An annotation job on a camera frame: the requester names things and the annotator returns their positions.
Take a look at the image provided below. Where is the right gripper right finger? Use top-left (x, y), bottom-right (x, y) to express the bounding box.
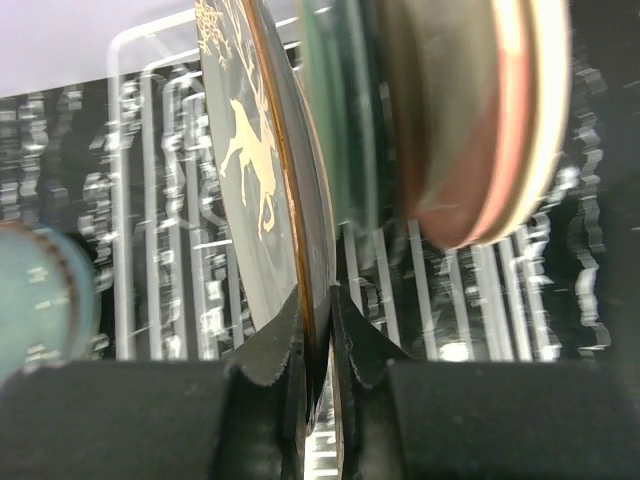
top-left (331, 286), bottom-right (408, 479)

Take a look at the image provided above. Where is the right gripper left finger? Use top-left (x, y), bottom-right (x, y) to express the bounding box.
top-left (209, 290), bottom-right (306, 479)

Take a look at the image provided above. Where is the grey reindeer snowflake plate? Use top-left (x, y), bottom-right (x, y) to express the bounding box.
top-left (195, 1), bottom-right (335, 425)

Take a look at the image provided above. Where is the pink cream branch plate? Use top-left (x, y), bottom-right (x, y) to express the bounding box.
top-left (376, 1), bottom-right (531, 249)

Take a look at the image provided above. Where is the green plate with flower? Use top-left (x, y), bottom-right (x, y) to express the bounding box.
top-left (296, 1), bottom-right (350, 225)

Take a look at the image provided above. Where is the dark striped rim plate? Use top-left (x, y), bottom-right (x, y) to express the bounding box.
top-left (343, 1), bottom-right (393, 232)

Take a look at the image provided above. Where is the orange cream leaf plate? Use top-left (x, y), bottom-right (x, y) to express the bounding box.
top-left (496, 0), bottom-right (571, 237)

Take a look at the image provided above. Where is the teal blue bottom plate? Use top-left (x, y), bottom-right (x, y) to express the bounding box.
top-left (1, 221), bottom-right (101, 380)

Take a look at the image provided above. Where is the white wire dish rack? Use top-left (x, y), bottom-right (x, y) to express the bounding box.
top-left (1, 1), bottom-right (612, 362)

